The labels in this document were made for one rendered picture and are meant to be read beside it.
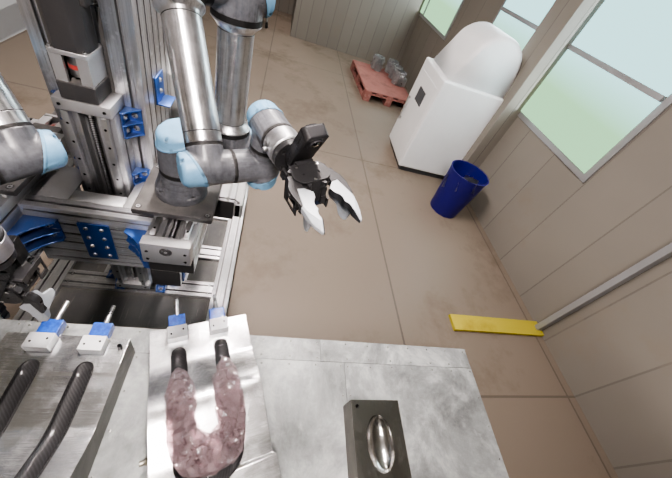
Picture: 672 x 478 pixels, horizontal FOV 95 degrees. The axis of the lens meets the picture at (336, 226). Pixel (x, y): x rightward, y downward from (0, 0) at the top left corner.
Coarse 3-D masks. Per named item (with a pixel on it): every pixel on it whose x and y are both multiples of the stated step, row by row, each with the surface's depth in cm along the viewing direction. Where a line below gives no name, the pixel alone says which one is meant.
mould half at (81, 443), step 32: (0, 352) 70; (64, 352) 74; (128, 352) 80; (0, 384) 67; (32, 384) 68; (64, 384) 70; (96, 384) 72; (32, 416) 65; (96, 416) 68; (0, 448) 60; (32, 448) 61; (64, 448) 63; (96, 448) 69
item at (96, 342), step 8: (112, 312) 82; (104, 320) 80; (96, 328) 78; (104, 328) 78; (112, 328) 80; (88, 336) 75; (96, 336) 75; (104, 336) 76; (80, 344) 73; (88, 344) 74; (96, 344) 74; (104, 344) 75; (80, 352) 74; (88, 352) 74; (96, 352) 74; (104, 352) 76
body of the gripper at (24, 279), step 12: (12, 240) 57; (24, 252) 60; (0, 264) 53; (12, 264) 58; (24, 264) 60; (36, 264) 61; (12, 276) 58; (24, 276) 59; (36, 276) 64; (12, 288) 57; (24, 288) 59; (12, 300) 59
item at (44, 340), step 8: (64, 304) 80; (48, 320) 76; (56, 320) 76; (40, 328) 74; (48, 328) 75; (56, 328) 75; (64, 328) 78; (32, 336) 72; (40, 336) 72; (48, 336) 73; (56, 336) 74; (24, 344) 70; (32, 344) 71; (40, 344) 71; (48, 344) 72; (32, 352) 72; (40, 352) 73; (48, 352) 73
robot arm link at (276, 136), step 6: (282, 126) 61; (288, 126) 61; (270, 132) 60; (276, 132) 60; (282, 132) 59; (288, 132) 60; (294, 132) 61; (270, 138) 60; (276, 138) 59; (282, 138) 58; (288, 138) 59; (294, 138) 60; (264, 144) 61; (270, 144) 59; (276, 144) 59; (264, 150) 61; (270, 150) 59; (270, 156) 60
